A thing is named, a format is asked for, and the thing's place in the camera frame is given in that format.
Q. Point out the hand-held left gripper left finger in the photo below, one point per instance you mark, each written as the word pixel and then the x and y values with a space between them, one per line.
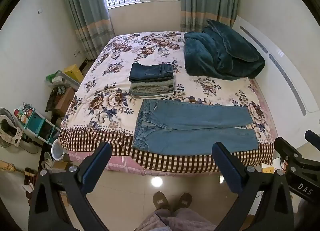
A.
pixel 96 168

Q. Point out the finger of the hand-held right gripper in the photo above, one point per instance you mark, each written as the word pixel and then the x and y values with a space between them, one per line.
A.
pixel 287 148
pixel 313 139

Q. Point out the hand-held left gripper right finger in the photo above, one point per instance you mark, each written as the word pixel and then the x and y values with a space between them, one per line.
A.
pixel 226 168

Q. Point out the light blue jeans pants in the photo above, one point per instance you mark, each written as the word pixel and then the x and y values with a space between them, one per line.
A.
pixel 190 131

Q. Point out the grey-green folded pants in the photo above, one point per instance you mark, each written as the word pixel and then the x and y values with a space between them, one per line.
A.
pixel 152 87

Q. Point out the bed with pink checked sheet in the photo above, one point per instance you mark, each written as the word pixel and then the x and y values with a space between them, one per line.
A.
pixel 120 164

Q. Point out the small yellow carton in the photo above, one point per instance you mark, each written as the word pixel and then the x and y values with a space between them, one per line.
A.
pixel 271 170

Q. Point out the white waste bin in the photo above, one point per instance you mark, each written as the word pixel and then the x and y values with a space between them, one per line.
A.
pixel 58 151

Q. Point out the white shoes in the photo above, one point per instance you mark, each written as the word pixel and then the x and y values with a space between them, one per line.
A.
pixel 48 162

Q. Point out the brown slipper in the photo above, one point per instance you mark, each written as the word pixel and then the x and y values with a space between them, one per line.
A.
pixel 183 201
pixel 161 202

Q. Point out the dark red cloth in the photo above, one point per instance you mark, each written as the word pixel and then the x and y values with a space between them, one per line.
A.
pixel 30 174

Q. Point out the floral bed blanket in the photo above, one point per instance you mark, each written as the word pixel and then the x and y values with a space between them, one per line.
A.
pixel 115 101

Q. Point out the person's pajama legs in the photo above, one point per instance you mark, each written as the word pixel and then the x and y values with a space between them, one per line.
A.
pixel 175 221

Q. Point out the teal shelf cart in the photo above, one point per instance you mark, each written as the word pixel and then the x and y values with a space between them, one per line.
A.
pixel 37 123

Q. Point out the brown cardboard box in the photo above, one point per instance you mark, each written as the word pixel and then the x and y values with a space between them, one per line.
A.
pixel 64 101

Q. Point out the white headboard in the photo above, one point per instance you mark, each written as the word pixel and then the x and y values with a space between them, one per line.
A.
pixel 282 71

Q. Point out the dark patterned cloth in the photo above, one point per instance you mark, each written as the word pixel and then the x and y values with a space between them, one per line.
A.
pixel 51 99

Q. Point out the straw broom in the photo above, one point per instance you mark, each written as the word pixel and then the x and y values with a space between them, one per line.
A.
pixel 8 166

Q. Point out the clear plastic storage box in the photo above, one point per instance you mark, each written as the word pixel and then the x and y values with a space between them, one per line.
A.
pixel 65 80

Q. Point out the white floor fan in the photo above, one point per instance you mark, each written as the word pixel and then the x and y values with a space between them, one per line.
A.
pixel 10 131

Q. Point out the yellow box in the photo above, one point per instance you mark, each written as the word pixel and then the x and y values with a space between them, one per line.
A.
pixel 73 72

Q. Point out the green plastic bag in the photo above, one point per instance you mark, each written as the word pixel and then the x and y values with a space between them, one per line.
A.
pixel 52 76

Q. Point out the dark blue folded jeans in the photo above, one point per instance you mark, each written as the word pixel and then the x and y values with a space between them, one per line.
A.
pixel 150 72

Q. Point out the teal fleece blanket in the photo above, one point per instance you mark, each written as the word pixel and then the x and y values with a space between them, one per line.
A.
pixel 217 53

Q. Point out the wall socket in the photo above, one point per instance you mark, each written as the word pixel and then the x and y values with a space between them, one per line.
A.
pixel 77 53

